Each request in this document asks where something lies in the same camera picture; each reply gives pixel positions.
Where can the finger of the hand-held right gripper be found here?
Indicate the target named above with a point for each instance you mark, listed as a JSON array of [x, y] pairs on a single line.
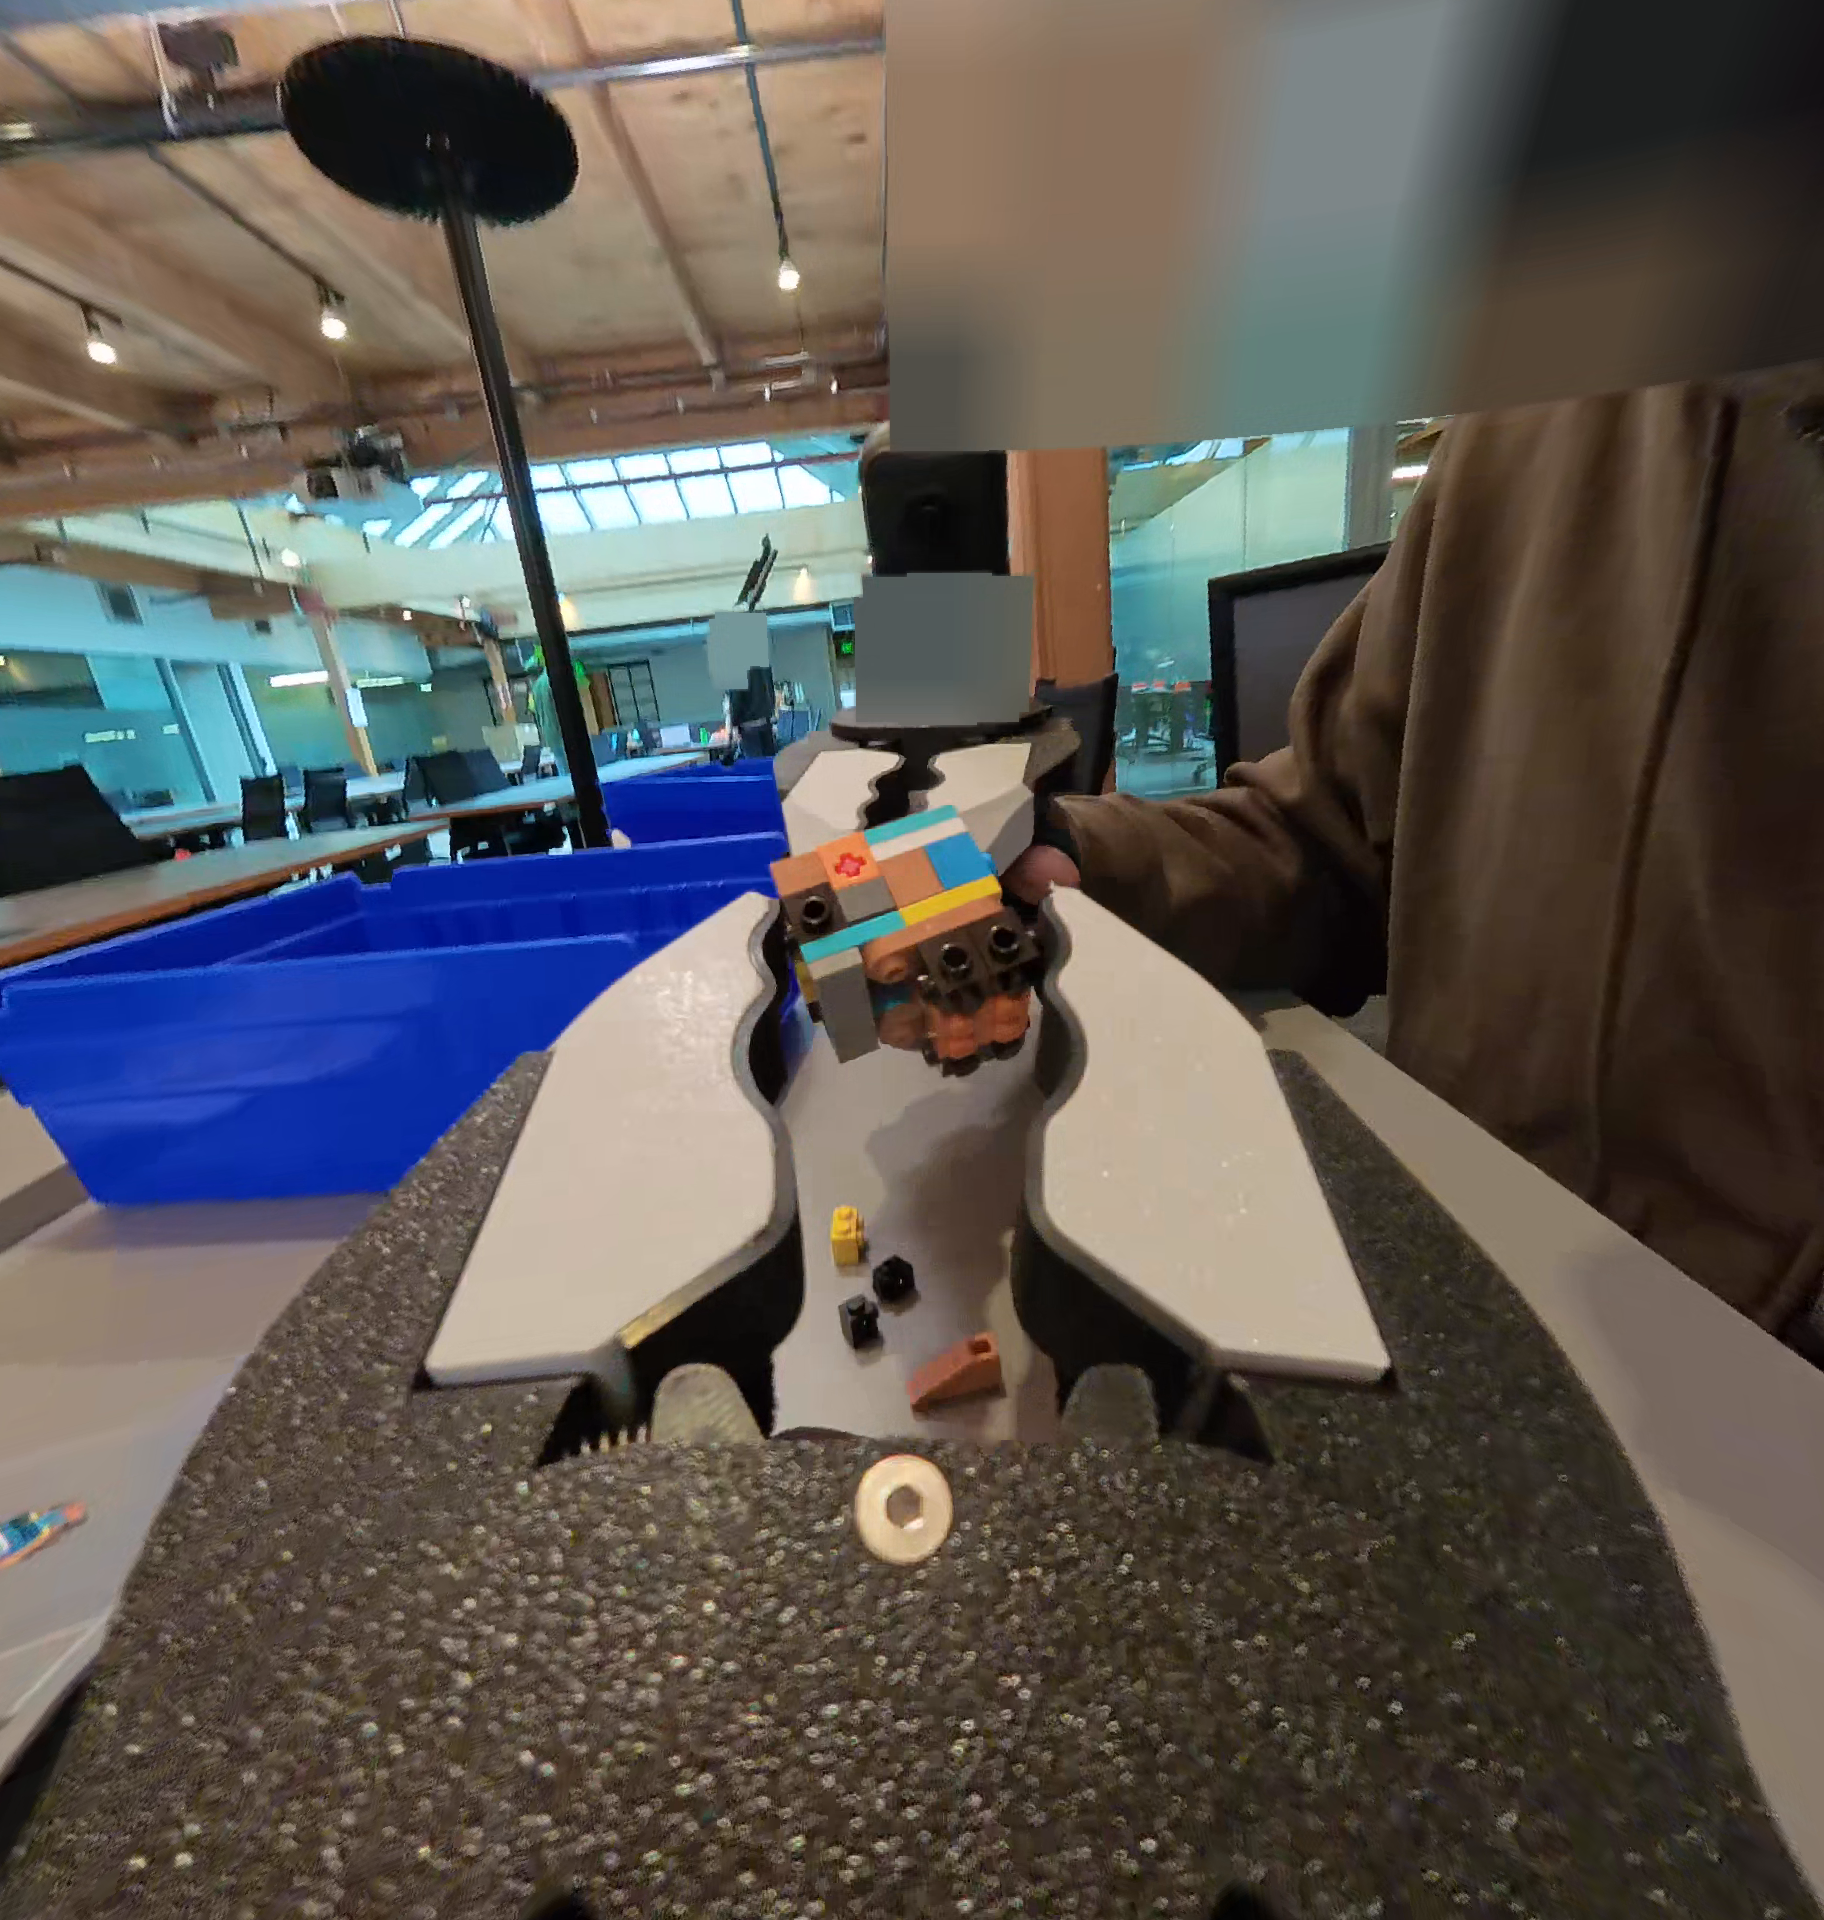
[[1002, 803], [837, 796]]

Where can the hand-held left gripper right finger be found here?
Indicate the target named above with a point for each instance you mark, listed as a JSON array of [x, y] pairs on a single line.
[[1196, 1185]]

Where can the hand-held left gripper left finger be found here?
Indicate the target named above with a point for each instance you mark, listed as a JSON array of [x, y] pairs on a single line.
[[612, 1170]]

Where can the multicoloured toy brick model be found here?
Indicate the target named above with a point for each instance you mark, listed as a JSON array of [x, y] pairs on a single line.
[[882, 885]]

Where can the person's right forearm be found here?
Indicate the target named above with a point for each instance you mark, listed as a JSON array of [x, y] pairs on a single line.
[[1226, 871]]

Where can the grey desk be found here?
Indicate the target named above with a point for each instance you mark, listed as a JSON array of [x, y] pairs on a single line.
[[177, 1351]]

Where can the person's right hand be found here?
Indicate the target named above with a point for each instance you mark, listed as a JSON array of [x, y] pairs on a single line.
[[1046, 877]]

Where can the blue plastic bin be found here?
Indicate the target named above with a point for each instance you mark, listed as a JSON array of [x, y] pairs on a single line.
[[251, 1051], [686, 803]]

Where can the black monitor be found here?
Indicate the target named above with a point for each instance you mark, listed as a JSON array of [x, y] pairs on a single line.
[[1272, 676]]

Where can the small yellow toy brick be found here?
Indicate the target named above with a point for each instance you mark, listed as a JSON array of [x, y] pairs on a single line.
[[850, 1235]]

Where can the small black square brick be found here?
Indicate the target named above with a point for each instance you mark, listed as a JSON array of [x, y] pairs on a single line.
[[860, 1321]]

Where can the small black round brick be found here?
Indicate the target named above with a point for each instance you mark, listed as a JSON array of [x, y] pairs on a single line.
[[894, 1280]]

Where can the orange slope toy brick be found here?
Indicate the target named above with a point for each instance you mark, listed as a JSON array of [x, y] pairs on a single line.
[[961, 1377]]

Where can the dark wooden office table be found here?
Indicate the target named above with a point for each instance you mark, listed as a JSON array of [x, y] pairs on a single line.
[[177, 885]]

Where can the person's brown jacket torso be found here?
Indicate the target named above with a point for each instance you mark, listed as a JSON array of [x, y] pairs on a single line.
[[1631, 826]]

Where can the row of black office chairs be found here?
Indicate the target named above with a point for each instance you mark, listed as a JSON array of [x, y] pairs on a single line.
[[41, 818]]

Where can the open instruction booklet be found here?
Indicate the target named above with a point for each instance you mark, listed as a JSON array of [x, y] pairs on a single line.
[[12, 1650]]

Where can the black pole stand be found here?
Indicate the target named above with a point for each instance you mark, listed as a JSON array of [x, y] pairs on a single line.
[[432, 136]]

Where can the wooden post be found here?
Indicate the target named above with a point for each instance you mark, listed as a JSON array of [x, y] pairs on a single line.
[[1069, 571]]

